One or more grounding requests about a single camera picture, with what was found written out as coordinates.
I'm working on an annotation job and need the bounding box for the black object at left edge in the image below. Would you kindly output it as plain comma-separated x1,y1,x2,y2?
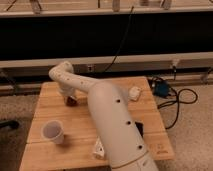
0,120,19,129

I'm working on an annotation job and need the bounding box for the black floor cable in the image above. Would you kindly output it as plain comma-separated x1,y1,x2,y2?
147,76,199,131

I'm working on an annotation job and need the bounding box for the black hanging cable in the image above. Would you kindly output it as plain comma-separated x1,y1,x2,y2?
102,4,136,73

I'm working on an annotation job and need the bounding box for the blue power adapter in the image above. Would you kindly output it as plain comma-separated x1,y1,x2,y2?
154,82,169,98

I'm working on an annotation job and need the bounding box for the white tube with label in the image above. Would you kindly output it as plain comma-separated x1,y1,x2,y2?
92,139,105,160

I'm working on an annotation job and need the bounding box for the dark red pepper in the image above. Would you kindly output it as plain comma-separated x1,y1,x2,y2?
66,97,77,106

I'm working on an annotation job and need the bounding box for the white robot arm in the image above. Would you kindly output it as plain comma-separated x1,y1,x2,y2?
49,61,159,171

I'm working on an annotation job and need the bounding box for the black flat object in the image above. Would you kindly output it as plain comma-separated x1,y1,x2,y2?
135,122,144,137

